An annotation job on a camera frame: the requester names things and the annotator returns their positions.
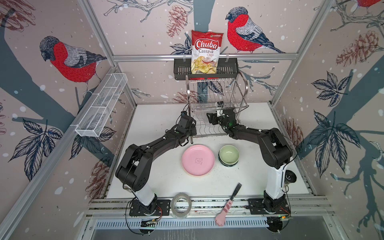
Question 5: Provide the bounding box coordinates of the clear tape roll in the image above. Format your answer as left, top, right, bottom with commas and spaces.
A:
171, 193, 192, 219

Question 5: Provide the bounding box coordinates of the pink plate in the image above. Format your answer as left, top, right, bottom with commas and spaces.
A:
182, 145, 215, 177

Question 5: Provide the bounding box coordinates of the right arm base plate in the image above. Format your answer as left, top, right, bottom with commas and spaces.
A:
248, 196, 291, 215

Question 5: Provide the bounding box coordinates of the steel two-tier dish rack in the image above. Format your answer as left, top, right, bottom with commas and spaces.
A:
185, 73, 249, 141

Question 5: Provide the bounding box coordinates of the white mesh wall shelf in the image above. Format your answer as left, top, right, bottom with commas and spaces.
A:
75, 73, 128, 138

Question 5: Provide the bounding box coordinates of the red Chuba cassava chips bag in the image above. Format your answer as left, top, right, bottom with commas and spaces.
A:
191, 31, 224, 74

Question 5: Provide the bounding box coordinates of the black wire wall basket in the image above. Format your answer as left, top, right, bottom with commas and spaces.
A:
174, 58, 240, 81

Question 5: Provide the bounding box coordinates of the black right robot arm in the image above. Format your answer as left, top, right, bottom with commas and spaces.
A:
207, 109, 297, 213

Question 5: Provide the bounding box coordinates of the pink cat paw spatula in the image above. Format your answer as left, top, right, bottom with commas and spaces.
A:
215, 183, 242, 227

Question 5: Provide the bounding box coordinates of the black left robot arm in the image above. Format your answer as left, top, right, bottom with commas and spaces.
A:
115, 111, 197, 213

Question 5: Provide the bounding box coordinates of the green leaf patterned bowl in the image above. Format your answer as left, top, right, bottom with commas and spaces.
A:
219, 159, 239, 167

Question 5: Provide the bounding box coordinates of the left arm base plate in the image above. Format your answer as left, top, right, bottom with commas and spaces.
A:
128, 199, 171, 217

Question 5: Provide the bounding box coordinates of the light green bowl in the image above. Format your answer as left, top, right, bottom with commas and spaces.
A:
219, 145, 240, 163

